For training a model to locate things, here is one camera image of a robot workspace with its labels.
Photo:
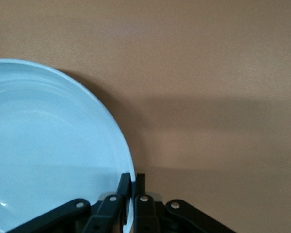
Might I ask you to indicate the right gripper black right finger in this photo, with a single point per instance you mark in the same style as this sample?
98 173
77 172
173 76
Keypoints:
145 213

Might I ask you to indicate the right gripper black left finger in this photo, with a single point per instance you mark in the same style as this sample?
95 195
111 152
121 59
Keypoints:
104 213

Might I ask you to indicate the blue shallow bowl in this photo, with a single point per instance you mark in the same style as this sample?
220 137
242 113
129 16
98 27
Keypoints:
38 133

